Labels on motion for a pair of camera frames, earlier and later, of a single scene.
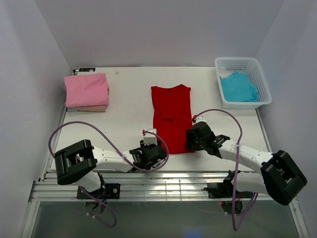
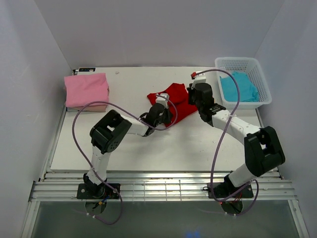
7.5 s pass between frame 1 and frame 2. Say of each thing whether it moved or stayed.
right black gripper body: moved
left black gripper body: moved
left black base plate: stayed
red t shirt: moved
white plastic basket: stayed
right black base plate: stayed
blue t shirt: stayed
